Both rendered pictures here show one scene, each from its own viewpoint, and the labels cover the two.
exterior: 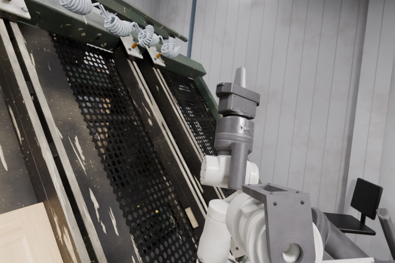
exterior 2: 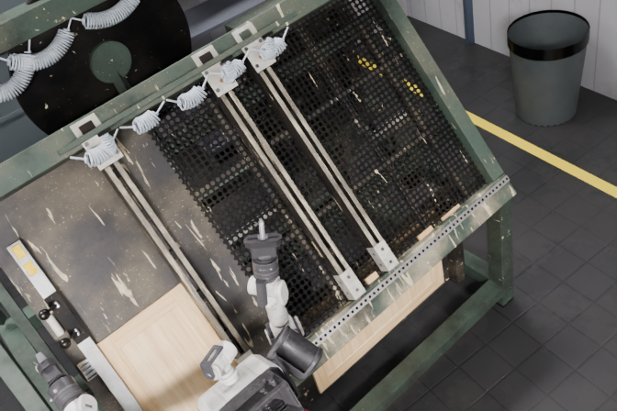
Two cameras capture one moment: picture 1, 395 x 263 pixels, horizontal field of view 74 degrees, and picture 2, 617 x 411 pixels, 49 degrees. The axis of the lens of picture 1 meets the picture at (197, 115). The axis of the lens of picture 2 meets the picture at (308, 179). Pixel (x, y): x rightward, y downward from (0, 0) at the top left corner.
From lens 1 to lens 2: 204 cm
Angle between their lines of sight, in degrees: 49
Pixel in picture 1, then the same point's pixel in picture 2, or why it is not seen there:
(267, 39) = not seen: outside the picture
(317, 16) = not seen: outside the picture
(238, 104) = (258, 253)
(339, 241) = (287, 349)
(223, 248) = (276, 320)
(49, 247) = (191, 306)
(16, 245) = (174, 309)
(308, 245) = (211, 375)
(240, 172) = (260, 298)
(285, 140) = not seen: outside the picture
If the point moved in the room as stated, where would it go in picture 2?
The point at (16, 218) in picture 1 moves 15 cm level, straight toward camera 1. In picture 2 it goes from (170, 296) to (170, 327)
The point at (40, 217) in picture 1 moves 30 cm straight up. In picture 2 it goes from (182, 292) to (154, 238)
